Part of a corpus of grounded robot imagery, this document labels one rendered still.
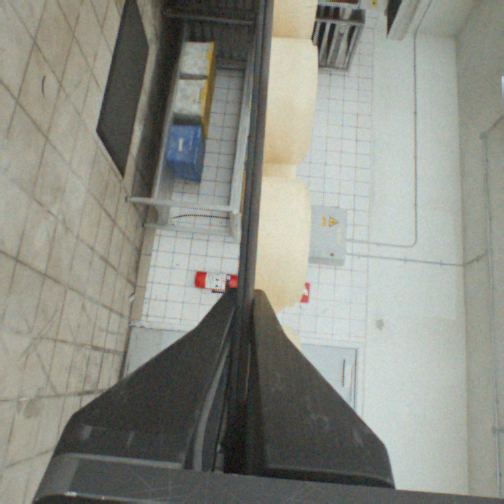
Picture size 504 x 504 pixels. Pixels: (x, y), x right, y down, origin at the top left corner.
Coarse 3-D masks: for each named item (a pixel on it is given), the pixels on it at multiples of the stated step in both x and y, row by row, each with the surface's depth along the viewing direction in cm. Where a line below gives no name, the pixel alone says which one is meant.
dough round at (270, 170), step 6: (264, 168) 22; (270, 168) 22; (276, 168) 22; (282, 168) 22; (288, 168) 22; (294, 168) 22; (264, 174) 22; (270, 174) 22; (276, 174) 22; (282, 174) 22; (288, 174) 22; (294, 174) 23
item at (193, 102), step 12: (180, 84) 391; (192, 84) 391; (204, 84) 390; (180, 96) 388; (192, 96) 387; (204, 96) 385; (180, 108) 385; (192, 108) 384; (204, 108) 385; (180, 120) 397; (192, 120) 394; (204, 120) 392; (204, 132) 409
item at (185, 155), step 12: (180, 132) 378; (192, 132) 377; (168, 144) 376; (180, 144) 375; (192, 144) 374; (204, 144) 413; (168, 156) 373; (180, 156) 372; (192, 156) 372; (204, 156) 419; (180, 168) 387; (192, 168) 381; (192, 180) 409
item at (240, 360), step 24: (264, 0) 14; (264, 24) 14; (264, 48) 14; (264, 72) 14; (264, 96) 14; (264, 120) 14; (264, 144) 14; (240, 264) 13; (240, 288) 13; (240, 312) 13; (240, 336) 13; (240, 360) 12; (240, 384) 12; (240, 408) 12; (240, 432) 12; (240, 456) 12
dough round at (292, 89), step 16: (272, 48) 17; (288, 48) 17; (304, 48) 17; (272, 64) 16; (288, 64) 16; (304, 64) 16; (272, 80) 16; (288, 80) 16; (304, 80) 16; (272, 96) 16; (288, 96) 16; (304, 96) 16; (272, 112) 16; (288, 112) 16; (304, 112) 16; (272, 128) 17; (288, 128) 17; (304, 128) 17; (272, 144) 17; (288, 144) 17; (304, 144) 17; (272, 160) 18; (288, 160) 18
